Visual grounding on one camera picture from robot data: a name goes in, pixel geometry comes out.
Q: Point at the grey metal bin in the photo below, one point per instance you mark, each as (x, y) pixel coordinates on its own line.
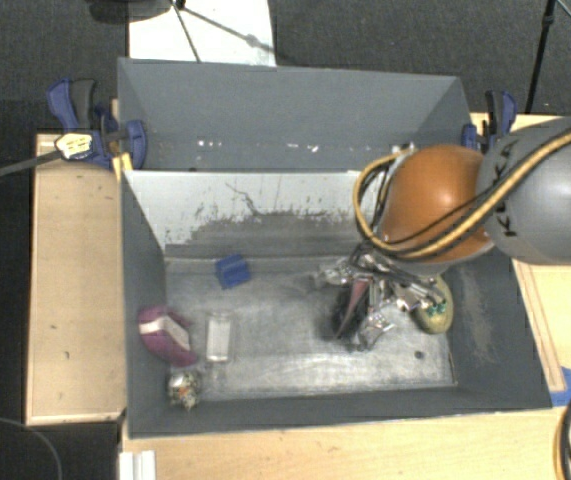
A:
(275, 118)

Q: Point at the blue ribbed block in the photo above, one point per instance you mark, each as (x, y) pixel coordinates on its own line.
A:
(232, 271)

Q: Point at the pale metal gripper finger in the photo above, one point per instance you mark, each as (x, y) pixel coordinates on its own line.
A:
(330, 274)
(376, 329)

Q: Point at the pale yellow fruit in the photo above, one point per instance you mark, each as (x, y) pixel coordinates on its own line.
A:
(435, 324)

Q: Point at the pale wood flat board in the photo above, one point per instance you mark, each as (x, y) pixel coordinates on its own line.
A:
(75, 278)

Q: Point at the clear glass jar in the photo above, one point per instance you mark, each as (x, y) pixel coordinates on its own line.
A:
(219, 335)

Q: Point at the speckled shiny ball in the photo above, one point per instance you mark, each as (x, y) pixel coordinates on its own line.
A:
(184, 389)

